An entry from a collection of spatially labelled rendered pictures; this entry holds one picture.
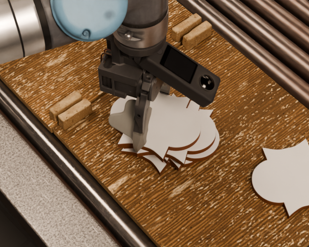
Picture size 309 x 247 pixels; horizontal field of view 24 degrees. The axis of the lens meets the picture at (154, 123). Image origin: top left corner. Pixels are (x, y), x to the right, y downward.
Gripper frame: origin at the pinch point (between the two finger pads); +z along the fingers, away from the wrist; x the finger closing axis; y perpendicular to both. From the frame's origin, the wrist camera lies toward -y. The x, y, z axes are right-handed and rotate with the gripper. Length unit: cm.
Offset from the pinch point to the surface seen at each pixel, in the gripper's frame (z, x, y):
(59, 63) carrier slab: 5.2, -8.8, 21.4
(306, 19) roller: 8.1, -37.4, -16.1
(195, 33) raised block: 2.6, -21.7, 0.7
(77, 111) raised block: 2.6, 1.0, 13.1
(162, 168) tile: 4.1, 5.3, -3.3
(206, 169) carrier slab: 5.3, 2.3, -9.6
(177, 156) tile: 0.7, 4.4, -5.4
